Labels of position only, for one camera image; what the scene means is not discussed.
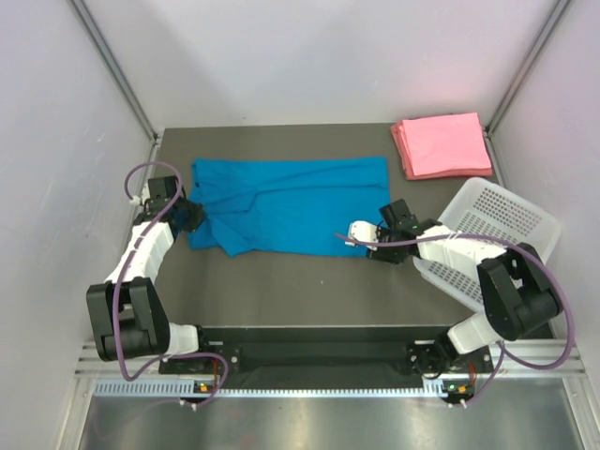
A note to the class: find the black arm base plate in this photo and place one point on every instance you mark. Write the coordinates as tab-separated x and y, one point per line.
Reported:
326	357

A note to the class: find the aluminium frame rail front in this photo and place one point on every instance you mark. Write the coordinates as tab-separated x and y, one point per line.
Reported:
537	352

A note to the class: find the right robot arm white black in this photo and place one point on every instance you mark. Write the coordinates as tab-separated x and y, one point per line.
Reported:
518	292

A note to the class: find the aluminium corner post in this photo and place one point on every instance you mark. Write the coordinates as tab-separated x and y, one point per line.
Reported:
108	59
541	39

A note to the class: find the blue t shirt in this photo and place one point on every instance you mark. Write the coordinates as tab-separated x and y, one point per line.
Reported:
299	207

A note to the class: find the folded pink t shirt stack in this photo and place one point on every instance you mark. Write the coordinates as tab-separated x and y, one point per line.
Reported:
451	145

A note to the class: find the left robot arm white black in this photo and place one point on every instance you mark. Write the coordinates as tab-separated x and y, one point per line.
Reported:
125	312

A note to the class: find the white perforated plastic basket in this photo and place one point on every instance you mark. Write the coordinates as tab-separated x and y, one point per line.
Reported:
485	208

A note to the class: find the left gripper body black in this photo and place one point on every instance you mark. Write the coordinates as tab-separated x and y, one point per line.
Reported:
192	214

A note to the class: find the left aluminium corner post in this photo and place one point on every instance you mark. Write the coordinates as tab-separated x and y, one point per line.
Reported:
108	59

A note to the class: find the right aluminium corner post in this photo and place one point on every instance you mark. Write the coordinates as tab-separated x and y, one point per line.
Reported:
541	39

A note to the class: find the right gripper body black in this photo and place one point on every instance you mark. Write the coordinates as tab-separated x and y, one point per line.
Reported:
390	254

